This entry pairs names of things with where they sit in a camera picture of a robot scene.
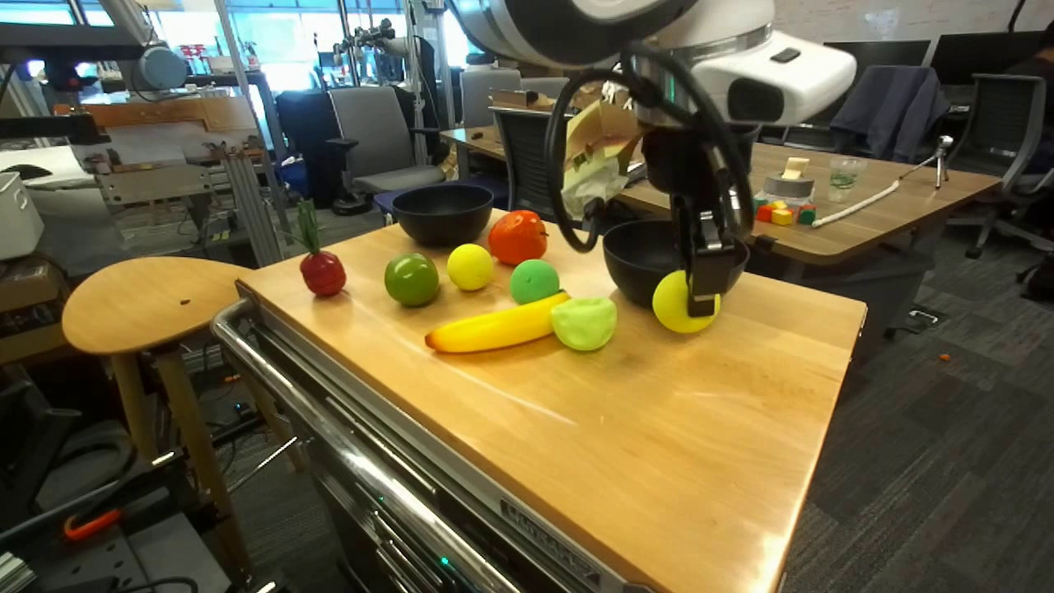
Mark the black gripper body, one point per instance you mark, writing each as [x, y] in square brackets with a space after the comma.
[687, 160]

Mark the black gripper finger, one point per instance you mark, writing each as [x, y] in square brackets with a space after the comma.
[699, 290]
[733, 248]

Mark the yellow plastic lemon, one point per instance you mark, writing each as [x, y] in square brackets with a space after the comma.
[673, 309]

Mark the pale yellow-green plastic fruit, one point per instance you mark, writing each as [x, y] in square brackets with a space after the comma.
[583, 325]

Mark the light green plastic fruit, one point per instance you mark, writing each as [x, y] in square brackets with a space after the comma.
[535, 281]

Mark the orange plastic bell pepper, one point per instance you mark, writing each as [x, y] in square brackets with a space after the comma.
[518, 238]

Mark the yellow plastic banana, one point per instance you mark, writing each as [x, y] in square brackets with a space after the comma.
[499, 327]

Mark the yellow round plastic fruit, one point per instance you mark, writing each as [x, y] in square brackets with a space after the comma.
[472, 267]

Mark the black plastic bowl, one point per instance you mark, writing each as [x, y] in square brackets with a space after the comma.
[447, 225]
[637, 264]

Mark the green apple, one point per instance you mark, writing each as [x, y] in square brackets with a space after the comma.
[411, 281]

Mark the red radish with green leaves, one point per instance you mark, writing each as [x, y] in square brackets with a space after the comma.
[323, 275]

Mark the coloured toy blocks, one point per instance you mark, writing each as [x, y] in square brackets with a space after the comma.
[784, 211]

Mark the clear plastic container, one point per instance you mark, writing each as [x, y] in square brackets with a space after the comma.
[790, 185]

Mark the small clear glass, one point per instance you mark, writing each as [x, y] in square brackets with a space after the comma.
[843, 177]

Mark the white thin stick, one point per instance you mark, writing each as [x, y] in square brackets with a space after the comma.
[859, 201]

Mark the grey office chair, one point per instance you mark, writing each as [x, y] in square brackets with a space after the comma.
[489, 97]
[374, 132]

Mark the chair with dark jacket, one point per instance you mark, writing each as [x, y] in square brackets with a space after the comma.
[895, 103]

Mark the small silver tripod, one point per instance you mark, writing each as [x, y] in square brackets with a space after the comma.
[941, 152]

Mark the wooden top tool cart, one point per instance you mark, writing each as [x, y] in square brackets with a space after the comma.
[549, 537]

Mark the black office chair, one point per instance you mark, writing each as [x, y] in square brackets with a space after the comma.
[998, 120]

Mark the black computer monitor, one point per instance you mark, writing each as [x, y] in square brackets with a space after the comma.
[990, 54]

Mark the dark blue chair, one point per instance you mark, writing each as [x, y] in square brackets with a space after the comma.
[299, 132]

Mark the grey round lamp head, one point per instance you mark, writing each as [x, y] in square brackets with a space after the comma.
[167, 66]

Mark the round wooden stool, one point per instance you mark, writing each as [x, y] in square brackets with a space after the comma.
[144, 301]

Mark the black clamp with orange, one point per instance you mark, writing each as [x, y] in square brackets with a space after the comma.
[92, 525]

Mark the white box device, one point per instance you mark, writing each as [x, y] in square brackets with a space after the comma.
[22, 220]

